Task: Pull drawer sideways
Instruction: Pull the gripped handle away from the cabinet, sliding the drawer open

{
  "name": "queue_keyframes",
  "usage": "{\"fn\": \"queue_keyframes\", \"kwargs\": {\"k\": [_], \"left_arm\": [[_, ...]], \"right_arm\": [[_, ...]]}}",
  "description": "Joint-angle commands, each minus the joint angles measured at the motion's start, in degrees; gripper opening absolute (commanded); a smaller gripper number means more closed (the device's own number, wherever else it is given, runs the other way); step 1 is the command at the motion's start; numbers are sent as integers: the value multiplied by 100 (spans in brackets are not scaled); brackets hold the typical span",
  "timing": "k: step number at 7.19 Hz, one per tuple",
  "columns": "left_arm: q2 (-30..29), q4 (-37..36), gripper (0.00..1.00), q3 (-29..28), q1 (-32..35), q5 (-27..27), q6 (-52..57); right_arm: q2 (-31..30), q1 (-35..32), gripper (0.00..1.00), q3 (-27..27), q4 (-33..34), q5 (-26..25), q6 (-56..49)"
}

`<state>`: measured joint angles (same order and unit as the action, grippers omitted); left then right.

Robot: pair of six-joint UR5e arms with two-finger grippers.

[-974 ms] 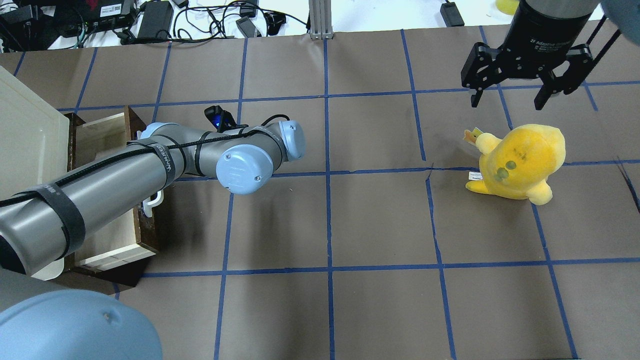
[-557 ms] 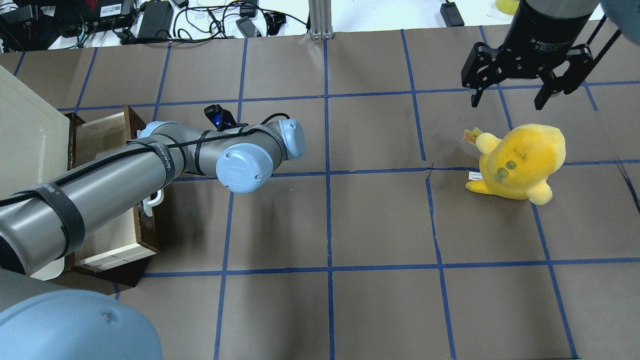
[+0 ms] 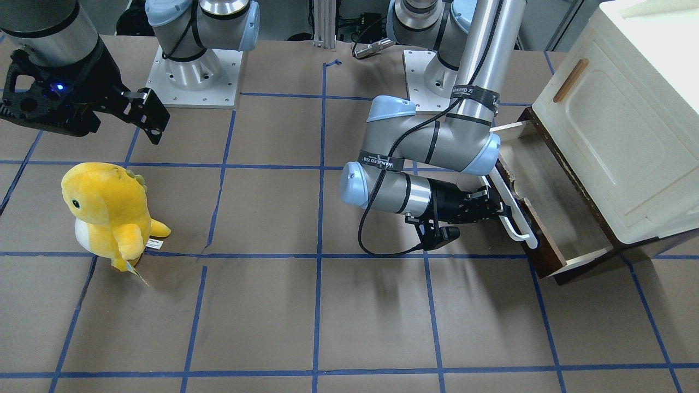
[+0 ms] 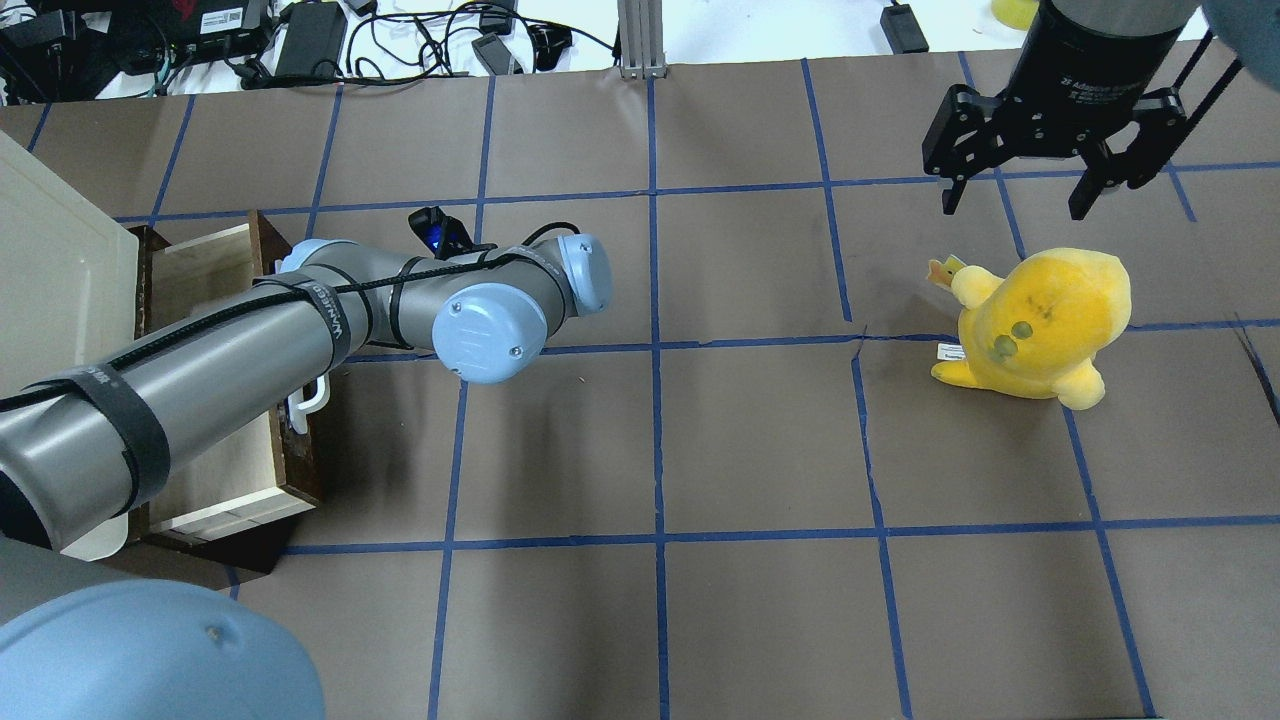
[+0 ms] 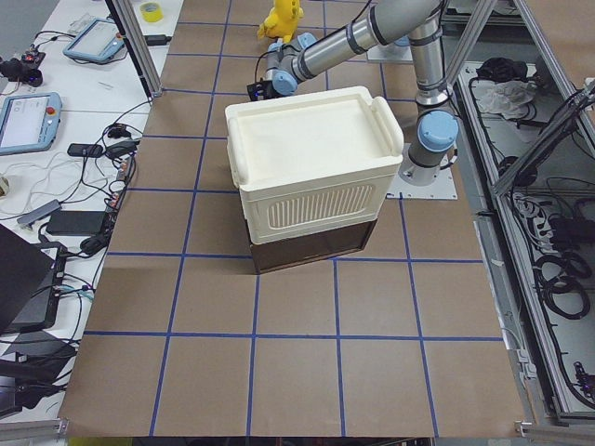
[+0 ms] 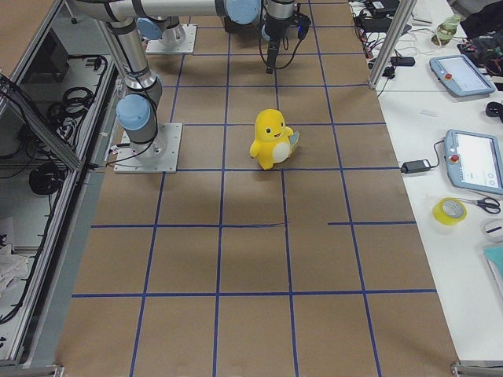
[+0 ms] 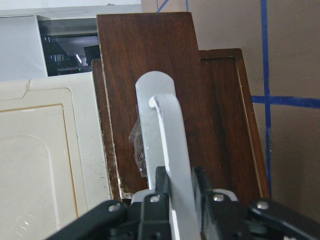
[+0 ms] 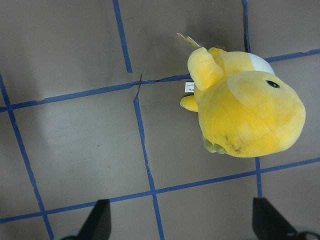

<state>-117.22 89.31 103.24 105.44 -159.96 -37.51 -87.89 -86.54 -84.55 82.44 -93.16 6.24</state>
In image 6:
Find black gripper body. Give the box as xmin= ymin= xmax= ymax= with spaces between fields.
xmin=262 ymin=15 xmax=292 ymax=39

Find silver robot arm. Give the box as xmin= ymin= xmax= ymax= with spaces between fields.
xmin=77 ymin=1 xmax=311 ymax=94
xmin=123 ymin=16 xmax=286 ymax=74

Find yellow plush dinosaur toy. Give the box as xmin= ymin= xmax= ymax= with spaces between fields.
xmin=249 ymin=109 xmax=299 ymax=170

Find green drink bottle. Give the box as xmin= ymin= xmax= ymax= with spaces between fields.
xmin=431 ymin=14 xmax=461 ymax=46

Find blue teach pendant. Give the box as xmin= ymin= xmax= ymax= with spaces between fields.
xmin=444 ymin=130 xmax=502 ymax=195
xmin=429 ymin=55 xmax=496 ymax=97

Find black power adapter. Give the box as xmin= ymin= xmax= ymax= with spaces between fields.
xmin=400 ymin=159 xmax=432 ymax=174

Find yellow tape roll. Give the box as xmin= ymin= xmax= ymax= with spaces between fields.
xmin=432 ymin=197 xmax=467 ymax=226

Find black scissors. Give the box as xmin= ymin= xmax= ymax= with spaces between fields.
xmin=458 ymin=196 xmax=501 ymax=214

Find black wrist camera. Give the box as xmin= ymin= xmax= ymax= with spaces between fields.
xmin=292 ymin=11 xmax=311 ymax=41

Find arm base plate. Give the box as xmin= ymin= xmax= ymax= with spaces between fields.
xmin=146 ymin=24 xmax=197 ymax=55
xmin=113 ymin=123 xmax=182 ymax=174

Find aluminium frame post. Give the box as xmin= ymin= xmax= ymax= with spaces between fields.
xmin=367 ymin=0 xmax=417 ymax=89

